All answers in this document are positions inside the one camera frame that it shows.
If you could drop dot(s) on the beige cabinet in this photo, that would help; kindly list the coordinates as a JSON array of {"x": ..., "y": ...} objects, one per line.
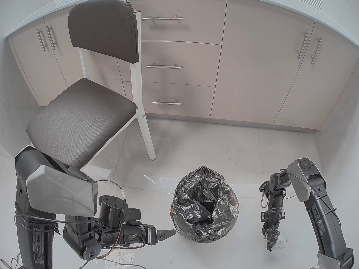
[{"x": 252, "y": 66}]

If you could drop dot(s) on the grey white-legged chair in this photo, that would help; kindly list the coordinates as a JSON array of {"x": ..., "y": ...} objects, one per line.
[{"x": 84, "y": 116}]

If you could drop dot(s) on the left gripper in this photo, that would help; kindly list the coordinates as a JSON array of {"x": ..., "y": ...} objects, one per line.
[{"x": 134, "y": 234}]

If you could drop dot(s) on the black plastic bag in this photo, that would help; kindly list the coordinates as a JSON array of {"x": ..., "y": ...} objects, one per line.
[{"x": 204, "y": 206}]

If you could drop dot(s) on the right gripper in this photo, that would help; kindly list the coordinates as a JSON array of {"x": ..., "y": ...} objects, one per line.
[{"x": 274, "y": 214}]

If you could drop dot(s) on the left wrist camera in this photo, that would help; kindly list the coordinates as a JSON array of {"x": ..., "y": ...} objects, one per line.
[{"x": 134, "y": 215}]

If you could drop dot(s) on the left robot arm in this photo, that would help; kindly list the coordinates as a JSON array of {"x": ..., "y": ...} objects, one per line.
[{"x": 56, "y": 189}]

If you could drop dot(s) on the black plastic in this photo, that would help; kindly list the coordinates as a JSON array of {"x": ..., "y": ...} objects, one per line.
[{"x": 271, "y": 237}]

